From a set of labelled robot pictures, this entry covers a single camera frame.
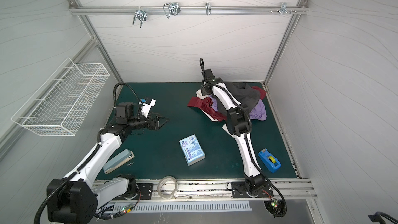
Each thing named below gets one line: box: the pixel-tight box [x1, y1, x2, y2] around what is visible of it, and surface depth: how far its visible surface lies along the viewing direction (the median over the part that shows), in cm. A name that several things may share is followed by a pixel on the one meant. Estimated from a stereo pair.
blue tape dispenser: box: [257, 148, 282, 173], surface depth 81 cm
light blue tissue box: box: [178, 133, 206, 166], surface depth 84 cm
